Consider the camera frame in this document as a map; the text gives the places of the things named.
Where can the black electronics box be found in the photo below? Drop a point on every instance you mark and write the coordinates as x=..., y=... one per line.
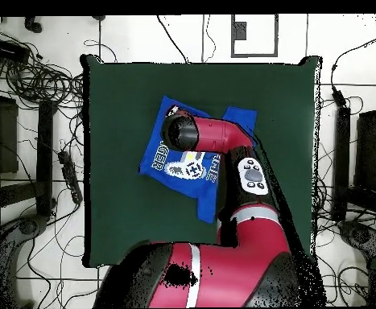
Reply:
x=7, y=50

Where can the black stand beam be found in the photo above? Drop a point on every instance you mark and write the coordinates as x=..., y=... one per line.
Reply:
x=342, y=161
x=45, y=145

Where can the grey chair base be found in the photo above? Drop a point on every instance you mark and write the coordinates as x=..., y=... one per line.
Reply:
x=29, y=225
x=361, y=235

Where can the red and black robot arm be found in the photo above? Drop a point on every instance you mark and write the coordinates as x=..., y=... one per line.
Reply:
x=239, y=257

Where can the black power strip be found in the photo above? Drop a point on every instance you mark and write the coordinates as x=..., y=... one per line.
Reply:
x=68, y=177

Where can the grey rectangular frame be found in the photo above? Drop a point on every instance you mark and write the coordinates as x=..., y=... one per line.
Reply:
x=232, y=48

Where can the blue printed shirt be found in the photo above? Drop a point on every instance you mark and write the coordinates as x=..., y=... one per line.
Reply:
x=200, y=186

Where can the dark monitor panel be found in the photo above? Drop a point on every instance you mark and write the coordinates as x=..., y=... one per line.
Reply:
x=374, y=151
x=5, y=135

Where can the dark green tablecloth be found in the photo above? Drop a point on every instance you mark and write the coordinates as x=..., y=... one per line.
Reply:
x=126, y=209

